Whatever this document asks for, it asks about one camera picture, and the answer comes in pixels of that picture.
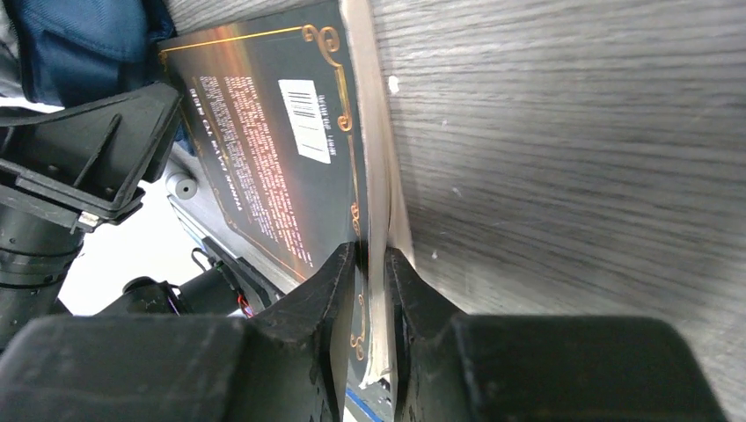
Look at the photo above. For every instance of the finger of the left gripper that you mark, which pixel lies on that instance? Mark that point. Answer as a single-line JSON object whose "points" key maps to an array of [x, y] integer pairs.
{"points": [[81, 167]]}

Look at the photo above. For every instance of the navy blue backpack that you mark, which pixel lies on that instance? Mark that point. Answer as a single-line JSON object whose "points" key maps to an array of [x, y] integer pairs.
{"points": [[68, 53]]}

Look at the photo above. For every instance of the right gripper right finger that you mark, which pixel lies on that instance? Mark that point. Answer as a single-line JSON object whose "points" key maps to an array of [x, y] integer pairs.
{"points": [[454, 366]]}

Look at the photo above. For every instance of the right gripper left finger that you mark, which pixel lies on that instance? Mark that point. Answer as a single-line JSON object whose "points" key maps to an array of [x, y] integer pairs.
{"points": [[288, 363]]}

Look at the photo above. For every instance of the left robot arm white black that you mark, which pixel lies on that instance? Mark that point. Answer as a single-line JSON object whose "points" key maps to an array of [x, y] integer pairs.
{"points": [[36, 256]]}

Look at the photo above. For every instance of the dark brown hardcover book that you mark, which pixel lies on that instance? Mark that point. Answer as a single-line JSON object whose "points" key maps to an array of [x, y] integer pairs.
{"points": [[288, 115]]}

